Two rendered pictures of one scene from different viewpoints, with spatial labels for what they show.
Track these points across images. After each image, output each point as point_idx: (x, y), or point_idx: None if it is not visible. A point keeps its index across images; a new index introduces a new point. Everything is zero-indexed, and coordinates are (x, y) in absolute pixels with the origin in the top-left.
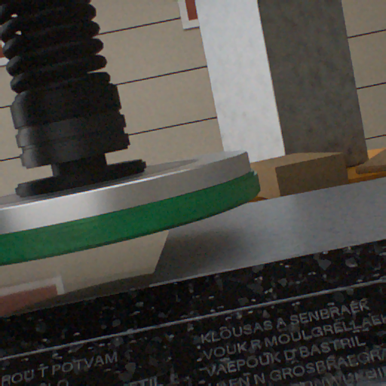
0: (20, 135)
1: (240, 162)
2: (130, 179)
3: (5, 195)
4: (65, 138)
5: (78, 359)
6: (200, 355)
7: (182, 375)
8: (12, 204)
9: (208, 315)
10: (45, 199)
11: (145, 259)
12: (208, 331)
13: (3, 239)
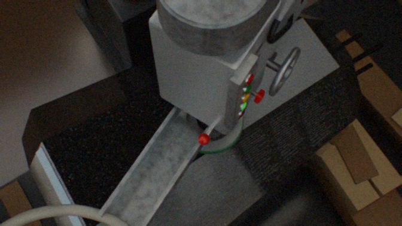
0: (206, 124)
1: None
2: (230, 130)
3: (184, 116)
4: None
5: (224, 152)
6: (240, 144)
7: (238, 148)
8: (218, 144)
9: (240, 139)
10: (225, 144)
11: None
12: (240, 141)
13: (221, 150)
